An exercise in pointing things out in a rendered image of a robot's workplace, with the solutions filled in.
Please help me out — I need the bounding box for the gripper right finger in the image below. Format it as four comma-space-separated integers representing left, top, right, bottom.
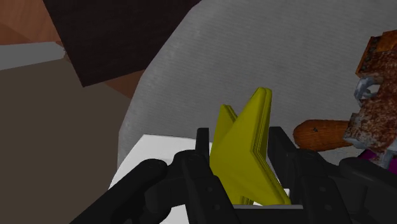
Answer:
267, 126, 397, 224

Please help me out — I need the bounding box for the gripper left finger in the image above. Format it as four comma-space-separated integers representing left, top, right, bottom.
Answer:
69, 127, 240, 224

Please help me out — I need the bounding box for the yellow star-shaped block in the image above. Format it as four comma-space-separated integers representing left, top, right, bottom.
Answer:
209, 87, 292, 206

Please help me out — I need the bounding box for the white flat box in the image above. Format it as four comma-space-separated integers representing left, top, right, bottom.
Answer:
108, 133, 292, 224

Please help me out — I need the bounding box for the small purple object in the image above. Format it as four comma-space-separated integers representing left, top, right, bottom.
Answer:
357, 148, 386, 163

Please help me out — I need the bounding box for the grey upholstered seat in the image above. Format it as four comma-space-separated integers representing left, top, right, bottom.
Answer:
117, 0, 397, 170

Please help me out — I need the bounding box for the rusty tool with wooden handle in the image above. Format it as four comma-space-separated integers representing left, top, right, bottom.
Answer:
293, 29, 397, 170

